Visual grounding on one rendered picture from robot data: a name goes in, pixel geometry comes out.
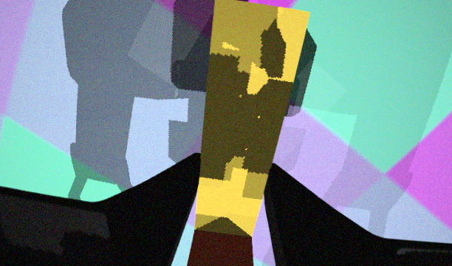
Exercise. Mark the yellow bar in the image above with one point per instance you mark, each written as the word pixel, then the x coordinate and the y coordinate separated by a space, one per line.
pixel 254 54

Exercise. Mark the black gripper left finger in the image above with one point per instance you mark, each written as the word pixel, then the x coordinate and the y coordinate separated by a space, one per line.
pixel 141 226

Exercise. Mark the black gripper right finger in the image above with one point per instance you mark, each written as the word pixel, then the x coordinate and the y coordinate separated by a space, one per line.
pixel 306 231

